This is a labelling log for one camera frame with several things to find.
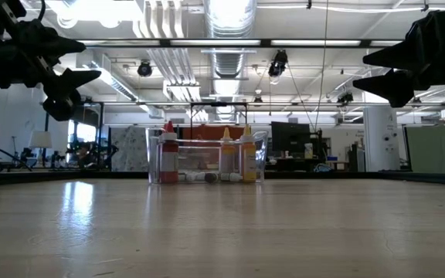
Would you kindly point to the large orange food coloring bottle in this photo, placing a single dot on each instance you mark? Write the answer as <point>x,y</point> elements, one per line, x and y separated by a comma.
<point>227,158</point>

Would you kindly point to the white shaded table lamp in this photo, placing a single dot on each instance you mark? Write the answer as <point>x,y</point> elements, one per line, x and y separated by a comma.
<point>40,139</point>

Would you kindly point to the black overhead light bar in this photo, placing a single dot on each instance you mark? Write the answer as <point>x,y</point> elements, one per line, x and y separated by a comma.
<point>164,42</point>

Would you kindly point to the patterned grey partition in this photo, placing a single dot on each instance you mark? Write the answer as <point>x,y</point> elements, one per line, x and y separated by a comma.
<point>130,148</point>

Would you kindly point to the black metal rig frame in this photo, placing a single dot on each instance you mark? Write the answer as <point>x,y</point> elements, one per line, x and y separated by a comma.
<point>14,177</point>

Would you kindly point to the white round column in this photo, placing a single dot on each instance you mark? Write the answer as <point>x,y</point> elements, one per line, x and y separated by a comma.
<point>381,139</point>

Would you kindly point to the green partition wall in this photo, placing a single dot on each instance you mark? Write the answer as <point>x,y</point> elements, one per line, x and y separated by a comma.
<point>439,148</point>

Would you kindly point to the clear plastic bin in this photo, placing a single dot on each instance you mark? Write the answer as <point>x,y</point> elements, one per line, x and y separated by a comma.
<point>199,154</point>

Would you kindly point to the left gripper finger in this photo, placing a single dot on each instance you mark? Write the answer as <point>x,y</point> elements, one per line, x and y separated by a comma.
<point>70,81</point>
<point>56,44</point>

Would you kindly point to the black hanging camera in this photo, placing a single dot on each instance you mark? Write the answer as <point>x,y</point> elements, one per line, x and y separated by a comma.
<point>278,63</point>
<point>345,97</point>
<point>144,68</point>

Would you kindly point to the black computer monitor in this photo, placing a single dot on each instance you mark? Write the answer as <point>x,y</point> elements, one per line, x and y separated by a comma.
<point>290,137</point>

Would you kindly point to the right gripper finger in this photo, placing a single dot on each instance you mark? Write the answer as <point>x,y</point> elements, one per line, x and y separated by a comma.
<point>396,56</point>
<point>392,87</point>

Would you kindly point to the black distant gantry frame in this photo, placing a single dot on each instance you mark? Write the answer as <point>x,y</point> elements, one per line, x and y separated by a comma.
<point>218,104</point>

